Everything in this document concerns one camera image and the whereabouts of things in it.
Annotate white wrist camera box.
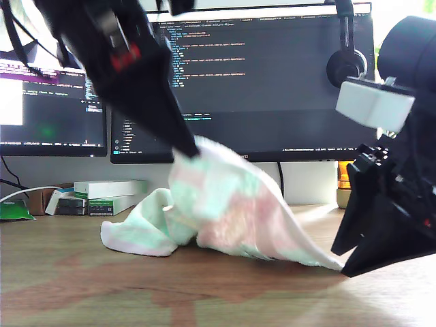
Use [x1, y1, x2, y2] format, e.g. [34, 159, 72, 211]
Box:
[335, 76, 417, 134]

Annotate amber glass jar beige base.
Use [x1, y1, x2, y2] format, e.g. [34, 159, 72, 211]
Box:
[336, 160, 355, 209]

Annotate large black Huawei monitor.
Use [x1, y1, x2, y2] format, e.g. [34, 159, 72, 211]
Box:
[110, 2, 379, 165]

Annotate black computer monitor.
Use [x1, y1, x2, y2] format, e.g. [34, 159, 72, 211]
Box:
[0, 0, 108, 158]

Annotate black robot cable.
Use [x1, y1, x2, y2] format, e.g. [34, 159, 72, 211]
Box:
[0, 0, 38, 69]

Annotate small dark box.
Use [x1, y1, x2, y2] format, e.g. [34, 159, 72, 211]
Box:
[57, 198, 88, 216]

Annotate white cable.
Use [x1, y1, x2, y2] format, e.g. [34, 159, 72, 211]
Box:
[0, 185, 64, 204]

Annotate brown cardboard box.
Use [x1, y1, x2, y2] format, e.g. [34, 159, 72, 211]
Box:
[26, 185, 74, 217]

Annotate green packet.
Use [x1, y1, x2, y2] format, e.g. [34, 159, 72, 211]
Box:
[0, 199, 37, 221]

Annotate pastel green pink tea towel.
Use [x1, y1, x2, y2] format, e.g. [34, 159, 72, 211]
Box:
[100, 134, 345, 272]

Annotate white green printed box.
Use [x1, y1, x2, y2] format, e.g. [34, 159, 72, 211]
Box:
[87, 194, 139, 217]

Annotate black headphones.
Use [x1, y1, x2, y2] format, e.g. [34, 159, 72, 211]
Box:
[325, 0, 369, 90]

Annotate long white box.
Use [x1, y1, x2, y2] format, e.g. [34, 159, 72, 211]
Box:
[74, 179, 149, 200]

